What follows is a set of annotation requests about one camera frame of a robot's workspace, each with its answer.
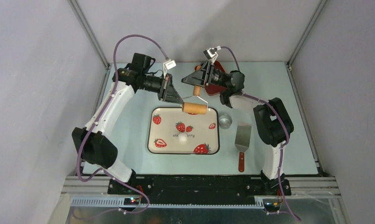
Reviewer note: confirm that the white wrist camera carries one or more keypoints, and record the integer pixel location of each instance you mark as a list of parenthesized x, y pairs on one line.
[(168, 64), (211, 53)]

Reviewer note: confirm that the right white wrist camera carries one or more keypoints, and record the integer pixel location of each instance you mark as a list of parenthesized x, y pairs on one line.
[(211, 53)]

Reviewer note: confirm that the aluminium frame rail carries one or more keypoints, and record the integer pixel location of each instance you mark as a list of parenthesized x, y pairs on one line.
[(94, 193)]

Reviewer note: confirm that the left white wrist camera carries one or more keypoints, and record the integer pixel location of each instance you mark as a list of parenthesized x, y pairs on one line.
[(168, 64)]

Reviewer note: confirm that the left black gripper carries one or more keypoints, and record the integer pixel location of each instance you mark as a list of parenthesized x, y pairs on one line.
[(167, 92)]

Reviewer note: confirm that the metal spatula red handle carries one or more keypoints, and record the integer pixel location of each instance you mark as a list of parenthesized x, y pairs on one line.
[(242, 143)]

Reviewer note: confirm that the wooden dough roller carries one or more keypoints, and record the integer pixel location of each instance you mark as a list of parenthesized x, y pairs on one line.
[(195, 108)]

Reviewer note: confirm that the strawberry print tray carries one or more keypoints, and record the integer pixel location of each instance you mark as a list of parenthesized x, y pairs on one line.
[(175, 132)]

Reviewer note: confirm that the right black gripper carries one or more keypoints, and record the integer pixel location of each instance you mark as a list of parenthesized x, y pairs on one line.
[(200, 78)]

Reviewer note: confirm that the white dough piece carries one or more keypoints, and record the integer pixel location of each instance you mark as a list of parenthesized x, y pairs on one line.
[(182, 137)]

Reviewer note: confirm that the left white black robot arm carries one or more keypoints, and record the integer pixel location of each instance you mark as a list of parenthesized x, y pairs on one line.
[(92, 141)]

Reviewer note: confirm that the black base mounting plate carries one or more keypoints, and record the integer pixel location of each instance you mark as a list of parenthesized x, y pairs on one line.
[(201, 189)]

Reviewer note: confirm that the red lacquer tray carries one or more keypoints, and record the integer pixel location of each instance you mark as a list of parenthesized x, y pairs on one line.
[(211, 89)]

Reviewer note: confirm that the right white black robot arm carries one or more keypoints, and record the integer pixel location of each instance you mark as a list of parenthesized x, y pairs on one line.
[(274, 125)]

